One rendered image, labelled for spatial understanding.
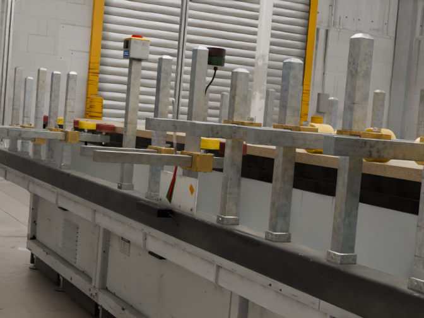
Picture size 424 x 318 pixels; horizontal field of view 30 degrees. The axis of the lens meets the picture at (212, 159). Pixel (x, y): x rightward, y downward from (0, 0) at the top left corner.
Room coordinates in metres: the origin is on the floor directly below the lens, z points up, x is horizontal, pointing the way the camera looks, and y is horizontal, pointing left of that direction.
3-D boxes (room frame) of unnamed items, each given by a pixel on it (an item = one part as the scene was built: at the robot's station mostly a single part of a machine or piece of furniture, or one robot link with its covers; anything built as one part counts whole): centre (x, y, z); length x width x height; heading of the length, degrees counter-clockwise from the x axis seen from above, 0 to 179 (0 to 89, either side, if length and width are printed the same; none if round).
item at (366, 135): (1.59, -0.29, 0.95); 0.14 x 0.06 x 0.05; 27
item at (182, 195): (2.29, 0.09, 0.75); 0.26 x 0.01 x 0.10; 27
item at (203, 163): (2.26, 0.05, 0.85); 0.14 x 0.06 x 0.05; 27
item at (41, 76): (3.84, 0.85, 0.90); 0.04 x 0.04 x 0.48; 27
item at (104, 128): (3.42, 0.47, 0.85); 0.08 x 0.08 x 0.11
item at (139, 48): (2.73, 0.29, 1.18); 0.07 x 0.07 x 0.08; 27
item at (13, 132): (3.33, 0.65, 0.84); 0.43 x 0.03 x 0.04; 117
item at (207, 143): (2.53, 0.02, 0.85); 0.08 x 0.08 x 0.11
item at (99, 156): (2.20, 0.12, 0.84); 0.43 x 0.03 x 0.04; 117
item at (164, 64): (2.50, 0.17, 0.91); 0.04 x 0.04 x 0.48; 27
